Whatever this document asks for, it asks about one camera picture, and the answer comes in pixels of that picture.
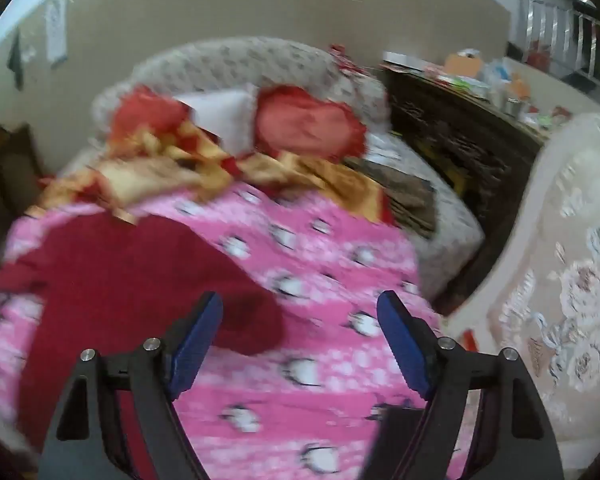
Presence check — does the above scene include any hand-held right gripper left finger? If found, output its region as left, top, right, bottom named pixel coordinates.
left=39, top=291, right=224, bottom=480

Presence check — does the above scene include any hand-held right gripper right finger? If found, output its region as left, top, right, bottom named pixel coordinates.
left=376, top=291, right=565, bottom=480

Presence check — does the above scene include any maroon sweater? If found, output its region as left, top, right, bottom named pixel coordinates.
left=0, top=212, right=286, bottom=480

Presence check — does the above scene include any pink penguin print blanket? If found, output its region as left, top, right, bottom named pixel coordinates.
left=0, top=182, right=476, bottom=480

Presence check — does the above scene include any brown folded cloth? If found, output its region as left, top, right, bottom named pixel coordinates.
left=345, top=157, right=438, bottom=236

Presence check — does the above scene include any cream floral sofa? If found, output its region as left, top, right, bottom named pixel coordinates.
left=445, top=107, right=600, bottom=461

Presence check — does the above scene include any red and yellow fleece blanket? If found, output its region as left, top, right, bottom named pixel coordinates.
left=27, top=125, right=396, bottom=226

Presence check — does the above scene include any dark carved wooden cabinet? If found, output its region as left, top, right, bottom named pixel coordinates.
left=380, top=65, right=546, bottom=316

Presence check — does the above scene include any white pillow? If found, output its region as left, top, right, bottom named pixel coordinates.
left=172, top=85, right=261, bottom=156

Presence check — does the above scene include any red heart-shaped pillow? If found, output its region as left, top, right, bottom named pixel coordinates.
left=111, top=85, right=191, bottom=141
left=254, top=85, right=370, bottom=163

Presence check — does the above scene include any dark wooden table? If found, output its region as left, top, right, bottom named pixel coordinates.
left=0, top=125, right=46, bottom=271

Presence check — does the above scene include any orange box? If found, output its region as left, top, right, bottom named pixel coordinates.
left=445, top=52, right=483, bottom=78

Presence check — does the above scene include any metal stair railing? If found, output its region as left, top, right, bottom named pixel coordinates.
left=510, top=0, right=600, bottom=91

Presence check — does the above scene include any dark cloth hanging on wall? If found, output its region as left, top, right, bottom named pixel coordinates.
left=7, top=32, right=27, bottom=92

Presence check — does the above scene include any white wall calendar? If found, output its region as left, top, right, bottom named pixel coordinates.
left=45, top=0, right=70, bottom=68

